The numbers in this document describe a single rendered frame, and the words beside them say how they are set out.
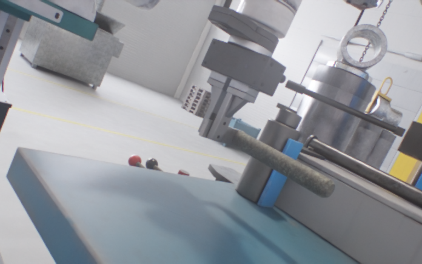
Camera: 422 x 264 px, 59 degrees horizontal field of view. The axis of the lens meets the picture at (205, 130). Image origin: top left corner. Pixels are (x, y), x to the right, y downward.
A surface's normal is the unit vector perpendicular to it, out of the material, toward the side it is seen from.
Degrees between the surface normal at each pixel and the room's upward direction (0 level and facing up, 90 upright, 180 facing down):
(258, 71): 90
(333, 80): 90
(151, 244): 0
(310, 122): 90
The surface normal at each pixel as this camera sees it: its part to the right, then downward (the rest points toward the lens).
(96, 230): 0.41, -0.90
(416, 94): -0.66, -0.21
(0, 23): 0.62, 0.37
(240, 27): 0.34, 0.27
